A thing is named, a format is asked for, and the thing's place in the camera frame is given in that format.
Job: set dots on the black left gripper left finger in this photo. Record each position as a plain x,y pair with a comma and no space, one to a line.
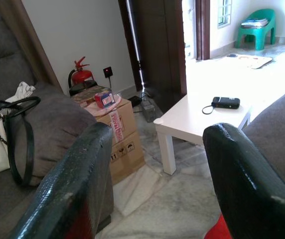
77,174

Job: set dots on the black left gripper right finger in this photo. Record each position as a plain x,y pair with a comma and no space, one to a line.
244,186

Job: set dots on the red pillow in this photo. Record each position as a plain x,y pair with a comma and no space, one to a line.
217,230

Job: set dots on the grey fabric sofa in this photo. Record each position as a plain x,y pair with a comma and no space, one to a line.
52,119

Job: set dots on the brown-grey fabric sofa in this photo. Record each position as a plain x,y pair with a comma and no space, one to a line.
277,124

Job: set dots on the cardboard box with handling symbols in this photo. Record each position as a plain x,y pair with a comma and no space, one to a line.
127,159

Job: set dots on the cardboard box with red-white tape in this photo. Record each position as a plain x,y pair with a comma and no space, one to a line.
127,117

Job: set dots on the pink cloth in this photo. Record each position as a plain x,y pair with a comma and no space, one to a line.
112,106

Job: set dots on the small red box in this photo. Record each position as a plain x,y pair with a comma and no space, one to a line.
103,100

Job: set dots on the floral patterned tin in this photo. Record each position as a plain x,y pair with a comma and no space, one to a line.
87,95

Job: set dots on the black round stool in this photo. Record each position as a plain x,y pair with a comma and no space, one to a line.
76,90

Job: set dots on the white coffee table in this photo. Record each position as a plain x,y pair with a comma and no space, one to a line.
189,117

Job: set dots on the black power adapter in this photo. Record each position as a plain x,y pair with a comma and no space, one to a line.
134,100

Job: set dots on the clear plastic box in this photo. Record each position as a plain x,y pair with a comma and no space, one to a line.
148,110

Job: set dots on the red fire extinguisher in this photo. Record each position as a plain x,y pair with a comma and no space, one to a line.
81,76

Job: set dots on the white crumpled cloth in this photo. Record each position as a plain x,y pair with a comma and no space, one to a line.
23,90

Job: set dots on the beige doormat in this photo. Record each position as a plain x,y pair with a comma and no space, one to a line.
249,61

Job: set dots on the brown wooden panel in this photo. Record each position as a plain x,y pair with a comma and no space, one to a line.
33,49

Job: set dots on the dark wooden door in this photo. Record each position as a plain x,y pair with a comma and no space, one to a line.
157,49

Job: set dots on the green plastic chair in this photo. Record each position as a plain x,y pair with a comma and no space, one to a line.
254,35

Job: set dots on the stack of papers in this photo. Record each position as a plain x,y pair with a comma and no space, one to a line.
254,23

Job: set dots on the window with grille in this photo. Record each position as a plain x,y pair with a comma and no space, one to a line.
224,12

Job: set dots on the dark wooden door frame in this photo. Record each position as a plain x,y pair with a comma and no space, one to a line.
202,30

